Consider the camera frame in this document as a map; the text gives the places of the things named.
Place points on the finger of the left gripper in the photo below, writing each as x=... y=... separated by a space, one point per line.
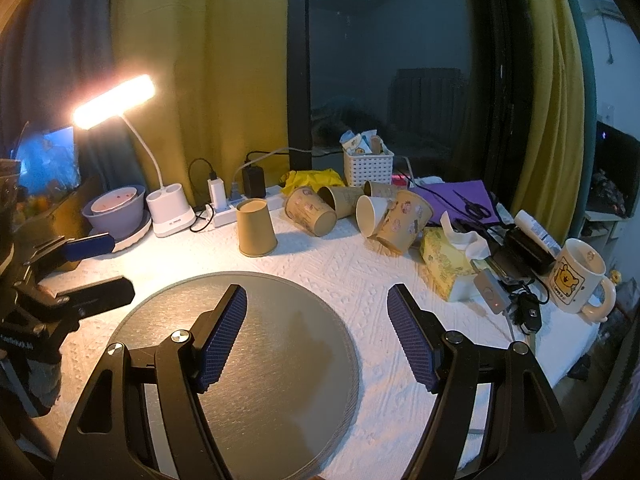
x=87 y=247
x=82 y=302

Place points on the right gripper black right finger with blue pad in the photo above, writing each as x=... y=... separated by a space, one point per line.
x=525 y=436

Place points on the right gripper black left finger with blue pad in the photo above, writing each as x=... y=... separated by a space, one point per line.
x=109 y=435

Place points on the plain brown paper cup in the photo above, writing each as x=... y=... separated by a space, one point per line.
x=255 y=230

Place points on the patterned paper cup lying left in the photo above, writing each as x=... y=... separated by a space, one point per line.
x=306 y=208

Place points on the patterned paper cup leaning right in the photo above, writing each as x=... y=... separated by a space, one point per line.
x=405 y=219

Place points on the brown paper cup lying behind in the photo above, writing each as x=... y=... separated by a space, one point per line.
x=342 y=199

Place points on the white inside paper cup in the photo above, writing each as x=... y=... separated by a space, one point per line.
x=370 y=212

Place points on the brown paper cup far back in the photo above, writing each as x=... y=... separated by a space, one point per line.
x=381 y=190

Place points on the white plate under bowl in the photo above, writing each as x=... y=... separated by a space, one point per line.
x=135 y=237

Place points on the purple bowl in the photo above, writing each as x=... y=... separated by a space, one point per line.
x=119 y=212

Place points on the blue lit screen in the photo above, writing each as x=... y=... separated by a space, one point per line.
x=49 y=162

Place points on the white desk lamp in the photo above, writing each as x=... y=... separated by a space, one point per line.
x=169 y=209

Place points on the black car key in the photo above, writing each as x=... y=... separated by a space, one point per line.
x=525 y=312

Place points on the white charger plug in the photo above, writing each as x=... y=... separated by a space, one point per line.
x=217 y=194

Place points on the white power strip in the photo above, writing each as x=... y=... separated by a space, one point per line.
x=274 y=200

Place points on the grey remote with button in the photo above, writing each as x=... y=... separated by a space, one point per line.
x=495 y=296

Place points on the white bear mug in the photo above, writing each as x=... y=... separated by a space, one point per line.
x=578 y=283

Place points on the round grey placemat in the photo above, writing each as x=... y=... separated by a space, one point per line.
x=290 y=388

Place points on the black box device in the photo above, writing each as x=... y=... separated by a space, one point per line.
x=524 y=251

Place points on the white tube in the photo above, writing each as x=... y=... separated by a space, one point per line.
x=536 y=232

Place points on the black power adapter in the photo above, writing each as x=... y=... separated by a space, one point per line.
x=254 y=183

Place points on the yellow tissue box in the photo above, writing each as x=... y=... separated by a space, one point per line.
x=452 y=259

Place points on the black scissors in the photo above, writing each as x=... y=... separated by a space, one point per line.
x=473 y=210

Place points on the yellow cloth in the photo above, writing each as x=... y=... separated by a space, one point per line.
x=315 y=179

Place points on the yellow curtain right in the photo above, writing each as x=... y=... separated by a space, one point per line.
x=550 y=179

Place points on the yellow curtain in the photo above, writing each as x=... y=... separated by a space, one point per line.
x=550 y=179
x=219 y=70

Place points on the yellow curtain left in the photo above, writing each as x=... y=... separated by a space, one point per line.
x=219 y=70

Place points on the white plastic basket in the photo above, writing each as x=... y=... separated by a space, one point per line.
x=360 y=168

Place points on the black window frame post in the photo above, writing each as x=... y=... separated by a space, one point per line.
x=298 y=85

